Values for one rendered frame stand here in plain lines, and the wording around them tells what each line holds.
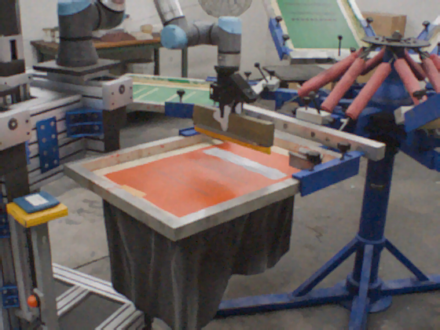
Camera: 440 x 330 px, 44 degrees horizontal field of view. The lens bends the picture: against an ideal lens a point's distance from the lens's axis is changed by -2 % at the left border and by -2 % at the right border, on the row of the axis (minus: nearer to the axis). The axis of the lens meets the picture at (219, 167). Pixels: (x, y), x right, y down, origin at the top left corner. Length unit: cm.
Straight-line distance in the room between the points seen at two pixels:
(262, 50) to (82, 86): 567
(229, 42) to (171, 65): 475
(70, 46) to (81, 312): 112
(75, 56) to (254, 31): 548
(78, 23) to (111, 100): 29
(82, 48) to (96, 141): 33
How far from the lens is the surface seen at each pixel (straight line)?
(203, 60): 678
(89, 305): 248
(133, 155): 191
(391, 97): 250
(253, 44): 734
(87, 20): 199
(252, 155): 197
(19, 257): 210
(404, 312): 293
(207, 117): 187
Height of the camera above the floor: 161
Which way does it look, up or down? 21 degrees down
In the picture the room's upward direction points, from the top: 1 degrees clockwise
